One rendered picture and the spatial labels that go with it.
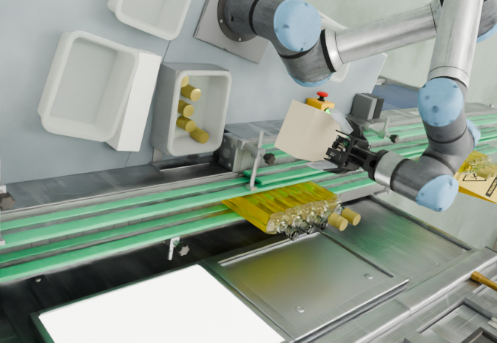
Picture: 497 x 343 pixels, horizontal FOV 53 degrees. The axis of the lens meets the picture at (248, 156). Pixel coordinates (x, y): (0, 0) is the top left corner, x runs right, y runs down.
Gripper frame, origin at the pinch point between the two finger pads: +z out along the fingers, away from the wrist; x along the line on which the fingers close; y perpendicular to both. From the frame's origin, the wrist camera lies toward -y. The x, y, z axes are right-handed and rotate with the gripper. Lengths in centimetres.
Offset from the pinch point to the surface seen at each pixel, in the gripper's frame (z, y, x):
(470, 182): 79, -343, 8
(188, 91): 30.3, 18.2, 2.1
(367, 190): 23, -76, 17
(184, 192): 19.5, 16.7, 25.7
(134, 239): 16, 30, 37
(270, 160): 9.3, 2.5, 10.4
